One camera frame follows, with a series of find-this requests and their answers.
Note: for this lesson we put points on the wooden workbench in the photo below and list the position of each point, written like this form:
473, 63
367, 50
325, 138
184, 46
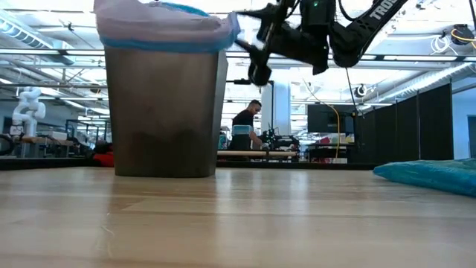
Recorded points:
44, 140

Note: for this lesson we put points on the black monitor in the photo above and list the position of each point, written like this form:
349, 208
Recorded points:
327, 119

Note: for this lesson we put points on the red and black glove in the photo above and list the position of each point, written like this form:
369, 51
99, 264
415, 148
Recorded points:
104, 158

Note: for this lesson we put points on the wooden background table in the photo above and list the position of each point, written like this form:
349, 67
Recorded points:
256, 153

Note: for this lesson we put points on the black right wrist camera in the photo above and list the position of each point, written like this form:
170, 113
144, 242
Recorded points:
316, 11

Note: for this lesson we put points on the teal plastic trash bag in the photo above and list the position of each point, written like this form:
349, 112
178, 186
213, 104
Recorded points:
427, 175

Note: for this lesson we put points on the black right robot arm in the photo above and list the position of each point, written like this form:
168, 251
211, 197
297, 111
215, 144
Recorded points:
357, 33

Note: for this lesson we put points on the black background robot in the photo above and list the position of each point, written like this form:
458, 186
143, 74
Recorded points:
279, 140

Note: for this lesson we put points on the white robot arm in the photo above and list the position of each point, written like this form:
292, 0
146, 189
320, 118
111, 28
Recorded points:
28, 108

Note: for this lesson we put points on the pink blue-rimmed trash bag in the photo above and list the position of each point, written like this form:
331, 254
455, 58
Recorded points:
160, 26

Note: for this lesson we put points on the person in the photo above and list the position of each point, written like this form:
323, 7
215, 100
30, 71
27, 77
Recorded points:
243, 123

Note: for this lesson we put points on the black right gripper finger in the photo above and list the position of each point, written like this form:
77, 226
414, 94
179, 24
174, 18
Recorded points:
266, 15
260, 72

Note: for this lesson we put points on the light blue box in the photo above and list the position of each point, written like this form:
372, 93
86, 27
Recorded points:
242, 129

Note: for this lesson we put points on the white pillar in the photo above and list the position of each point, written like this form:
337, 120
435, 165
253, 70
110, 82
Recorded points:
279, 108

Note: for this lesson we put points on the black partition panels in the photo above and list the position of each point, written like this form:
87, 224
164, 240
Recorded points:
405, 130

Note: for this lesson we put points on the grey plastic trash bin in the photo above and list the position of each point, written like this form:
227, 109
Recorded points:
163, 111

